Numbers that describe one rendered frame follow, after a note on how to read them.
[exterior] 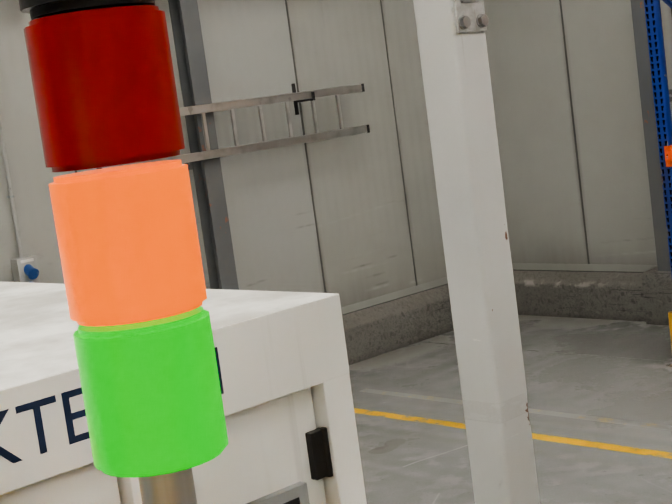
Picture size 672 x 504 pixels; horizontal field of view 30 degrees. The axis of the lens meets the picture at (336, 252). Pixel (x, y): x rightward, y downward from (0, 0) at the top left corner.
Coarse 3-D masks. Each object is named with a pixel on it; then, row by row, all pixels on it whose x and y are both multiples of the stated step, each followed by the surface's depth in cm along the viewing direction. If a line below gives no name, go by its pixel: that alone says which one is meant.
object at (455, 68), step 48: (432, 0) 294; (432, 48) 297; (480, 48) 298; (432, 96) 300; (480, 96) 298; (432, 144) 303; (480, 144) 298; (480, 192) 298; (480, 240) 298; (480, 288) 300; (480, 336) 303; (480, 384) 306; (480, 432) 308; (528, 432) 311; (480, 480) 311; (528, 480) 311
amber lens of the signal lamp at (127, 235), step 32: (64, 192) 43; (96, 192) 43; (128, 192) 43; (160, 192) 43; (64, 224) 44; (96, 224) 43; (128, 224) 43; (160, 224) 43; (192, 224) 45; (64, 256) 44; (96, 256) 43; (128, 256) 43; (160, 256) 44; (192, 256) 45; (96, 288) 43; (128, 288) 43; (160, 288) 44; (192, 288) 45; (96, 320) 44; (128, 320) 44
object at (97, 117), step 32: (32, 32) 43; (64, 32) 42; (96, 32) 42; (128, 32) 43; (160, 32) 44; (32, 64) 43; (64, 64) 42; (96, 64) 42; (128, 64) 43; (160, 64) 44; (64, 96) 43; (96, 96) 42; (128, 96) 43; (160, 96) 44; (64, 128) 43; (96, 128) 42; (128, 128) 43; (160, 128) 43; (64, 160) 43; (96, 160) 43; (128, 160) 43
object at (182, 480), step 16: (32, 0) 43; (48, 0) 42; (64, 0) 42; (80, 0) 42; (96, 0) 42; (112, 0) 43; (128, 0) 43; (144, 0) 44; (32, 16) 44; (144, 480) 46; (160, 480) 46; (176, 480) 46; (192, 480) 47; (144, 496) 46; (160, 496) 46; (176, 496) 46; (192, 496) 46
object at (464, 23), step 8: (456, 0) 291; (464, 0) 292; (472, 0) 294; (480, 0) 297; (456, 8) 291; (464, 8) 293; (472, 8) 295; (480, 8) 297; (456, 16) 291; (464, 16) 291; (472, 16) 295; (480, 16) 296; (456, 24) 291; (464, 24) 291; (472, 24) 295; (480, 24) 296; (456, 32) 292; (464, 32) 293
